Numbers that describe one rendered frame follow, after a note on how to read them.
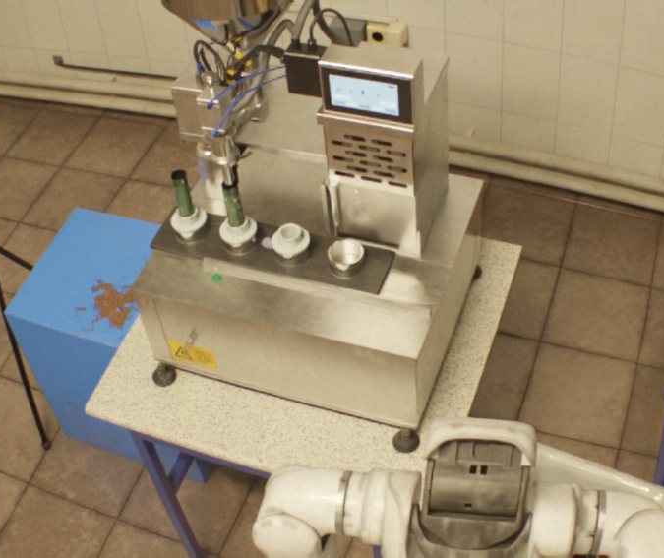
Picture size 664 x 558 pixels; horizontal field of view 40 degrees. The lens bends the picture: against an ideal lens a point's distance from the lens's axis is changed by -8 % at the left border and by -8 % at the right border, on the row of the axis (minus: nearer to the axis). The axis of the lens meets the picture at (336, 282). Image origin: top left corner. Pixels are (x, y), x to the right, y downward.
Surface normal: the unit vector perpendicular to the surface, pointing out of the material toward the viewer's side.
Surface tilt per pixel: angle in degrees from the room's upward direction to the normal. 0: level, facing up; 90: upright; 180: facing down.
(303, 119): 0
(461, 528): 48
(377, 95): 90
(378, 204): 90
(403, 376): 90
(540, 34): 90
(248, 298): 0
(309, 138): 0
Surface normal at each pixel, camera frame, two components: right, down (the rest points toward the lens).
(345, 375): -0.34, 0.71
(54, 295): -0.07, -0.67
